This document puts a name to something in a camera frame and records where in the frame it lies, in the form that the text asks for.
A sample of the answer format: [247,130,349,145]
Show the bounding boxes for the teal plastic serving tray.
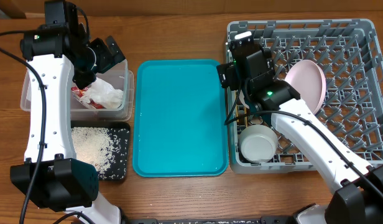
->
[132,59,229,177]

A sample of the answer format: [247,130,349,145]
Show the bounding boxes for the red snack wrapper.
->
[71,86,104,110]

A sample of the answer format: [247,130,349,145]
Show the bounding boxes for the clear plastic bin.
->
[29,54,134,120]

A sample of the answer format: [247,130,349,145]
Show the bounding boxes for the large white plate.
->
[285,60,326,114]

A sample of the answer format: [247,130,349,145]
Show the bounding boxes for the small white dish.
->
[240,92,250,109]

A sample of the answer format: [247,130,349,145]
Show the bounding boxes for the black plastic tray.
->
[70,120,132,182]

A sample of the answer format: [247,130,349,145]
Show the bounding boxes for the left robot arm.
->
[10,1,127,223]

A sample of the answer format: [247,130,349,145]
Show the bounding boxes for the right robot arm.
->
[217,32,383,223]

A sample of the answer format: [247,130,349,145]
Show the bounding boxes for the grey shallow bowl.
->
[239,124,279,163]

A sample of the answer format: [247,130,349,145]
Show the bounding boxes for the spilled rice pile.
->
[70,126,130,180]

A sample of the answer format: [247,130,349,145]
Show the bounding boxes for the white napkin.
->
[79,78,123,109]

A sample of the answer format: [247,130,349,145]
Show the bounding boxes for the grey plastic dishwasher rack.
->
[227,19,383,167]

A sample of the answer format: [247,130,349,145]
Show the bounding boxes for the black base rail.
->
[126,215,292,224]

